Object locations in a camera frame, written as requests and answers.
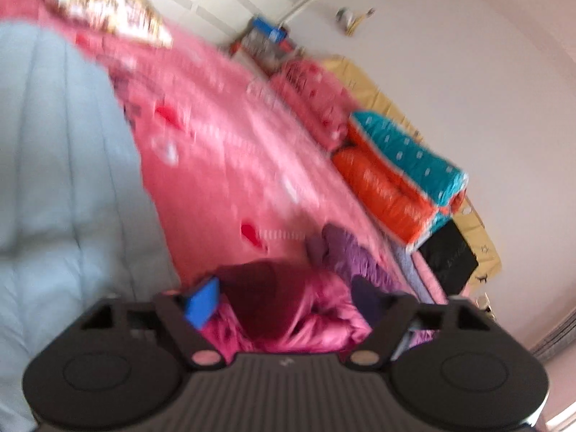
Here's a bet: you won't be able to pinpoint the grey plaid curtain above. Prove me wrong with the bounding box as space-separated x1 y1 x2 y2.
531 311 576 363

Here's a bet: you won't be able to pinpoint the pink bed blanket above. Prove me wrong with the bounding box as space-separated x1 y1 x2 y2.
1 0 391 283

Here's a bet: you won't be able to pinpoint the pink heart folded blanket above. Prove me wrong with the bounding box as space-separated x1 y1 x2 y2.
269 59 359 152

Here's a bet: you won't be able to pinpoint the purple down jacket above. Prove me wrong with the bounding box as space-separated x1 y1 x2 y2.
305 222 441 349

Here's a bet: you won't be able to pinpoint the clear plastic storage box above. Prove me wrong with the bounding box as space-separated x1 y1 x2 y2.
240 28 298 70

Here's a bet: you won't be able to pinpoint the magenta down jacket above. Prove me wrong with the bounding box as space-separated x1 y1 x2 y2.
200 260 371 362

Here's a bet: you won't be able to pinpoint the light blue down jacket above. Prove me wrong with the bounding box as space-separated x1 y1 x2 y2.
1 21 180 431

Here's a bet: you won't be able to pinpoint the black folded garment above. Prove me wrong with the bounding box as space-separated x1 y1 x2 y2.
419 220 478 296

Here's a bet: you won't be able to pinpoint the yellow covered headboard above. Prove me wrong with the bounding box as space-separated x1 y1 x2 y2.
321 56 502 292

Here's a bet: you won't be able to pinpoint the floral gold pillow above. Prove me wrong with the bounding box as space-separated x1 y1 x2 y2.
45 0 173 48

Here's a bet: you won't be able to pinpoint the blue storage box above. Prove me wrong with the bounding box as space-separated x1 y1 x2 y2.
251 17 287 43

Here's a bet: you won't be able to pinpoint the teal orange folded quilt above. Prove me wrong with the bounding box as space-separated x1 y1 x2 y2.
331 109 470 246

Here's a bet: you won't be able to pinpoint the pink lavender folded blankets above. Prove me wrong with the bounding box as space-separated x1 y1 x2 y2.
390 241 448 304

